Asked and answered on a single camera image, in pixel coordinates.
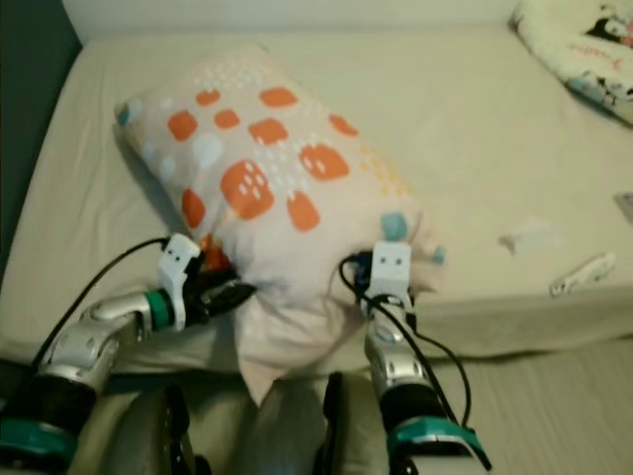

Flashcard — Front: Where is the cream bed mattress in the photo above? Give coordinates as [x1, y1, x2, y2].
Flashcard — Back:
[0, 22, 633, 379]

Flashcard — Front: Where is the white pen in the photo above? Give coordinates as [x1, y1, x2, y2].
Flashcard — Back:
[551, 252, 617, 298]

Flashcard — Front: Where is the pink pillow with orange spots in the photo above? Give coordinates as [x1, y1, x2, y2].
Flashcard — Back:
[116, 45, 448, 408]

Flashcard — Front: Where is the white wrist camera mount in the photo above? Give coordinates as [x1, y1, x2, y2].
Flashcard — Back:
[161, 234, 202, 329]
[368, 242, 413, 304]

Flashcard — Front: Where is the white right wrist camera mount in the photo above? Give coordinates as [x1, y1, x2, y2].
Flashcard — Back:
[368, 242, 413, 304]

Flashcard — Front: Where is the dark left robot leg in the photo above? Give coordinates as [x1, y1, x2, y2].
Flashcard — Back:
[104, 384, 211, 475]

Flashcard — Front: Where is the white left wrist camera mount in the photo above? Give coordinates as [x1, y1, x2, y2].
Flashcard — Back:
[161, 234, 202, 329]

